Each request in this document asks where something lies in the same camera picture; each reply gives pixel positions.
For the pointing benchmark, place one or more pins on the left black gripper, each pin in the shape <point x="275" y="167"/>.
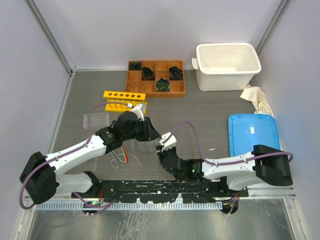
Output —
<point x="149" y="133"/>

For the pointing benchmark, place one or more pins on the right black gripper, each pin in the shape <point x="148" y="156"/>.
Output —
<point x="162" y="154"/>

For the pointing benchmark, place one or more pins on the clear test tube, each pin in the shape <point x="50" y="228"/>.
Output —
<point x="146" y="146"/>

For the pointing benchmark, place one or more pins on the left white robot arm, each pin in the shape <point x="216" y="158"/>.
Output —
<point x="45" y="176"/>

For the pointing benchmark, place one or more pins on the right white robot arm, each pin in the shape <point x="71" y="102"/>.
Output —
<point x="262" y="165"/>

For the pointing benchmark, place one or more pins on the red yellow stick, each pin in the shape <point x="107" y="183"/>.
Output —
<point x="124" y="154"/>

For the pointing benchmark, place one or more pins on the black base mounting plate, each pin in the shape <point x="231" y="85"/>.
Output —
<point x="160" y="191"/>

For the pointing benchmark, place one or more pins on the yellow test tube rack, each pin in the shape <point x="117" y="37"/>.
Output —
<point x="118" y="100"/>

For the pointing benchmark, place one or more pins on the metal test tube holder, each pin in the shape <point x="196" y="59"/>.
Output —
<point x="117" y="159"/>

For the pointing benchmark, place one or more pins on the wooden compartment tray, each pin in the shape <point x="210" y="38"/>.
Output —
<point x="135" y="84"/>

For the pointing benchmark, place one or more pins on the clear well plate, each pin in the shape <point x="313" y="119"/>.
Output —
<point x="97" y="120"/>

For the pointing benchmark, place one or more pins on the rolled tie orange pattern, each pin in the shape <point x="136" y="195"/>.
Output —
<point x="148" y="74"/>

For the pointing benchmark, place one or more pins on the rolled tie blue pattern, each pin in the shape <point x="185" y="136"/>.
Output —
<point x="175" y="73"/>

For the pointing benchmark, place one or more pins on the rolled tie top left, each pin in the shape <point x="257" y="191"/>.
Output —
<point x="135" y="66"/>

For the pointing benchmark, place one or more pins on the blue plastic lid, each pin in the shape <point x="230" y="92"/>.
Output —
<point x="245" y="130"/>

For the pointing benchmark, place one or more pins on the white plastic tub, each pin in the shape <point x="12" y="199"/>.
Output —
<point x="225" y="66"/>

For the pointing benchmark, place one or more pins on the cream cloth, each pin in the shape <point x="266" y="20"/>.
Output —
<point x="259" y="100"/>

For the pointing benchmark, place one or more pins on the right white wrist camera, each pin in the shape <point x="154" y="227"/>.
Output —
<point x="167" y="141"/>

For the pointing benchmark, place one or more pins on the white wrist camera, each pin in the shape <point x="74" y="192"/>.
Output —
<point x="138" y="110"/>
<point x="167" y="141"/>

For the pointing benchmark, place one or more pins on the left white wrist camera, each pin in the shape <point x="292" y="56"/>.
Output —
<point x="138" y="110"/>

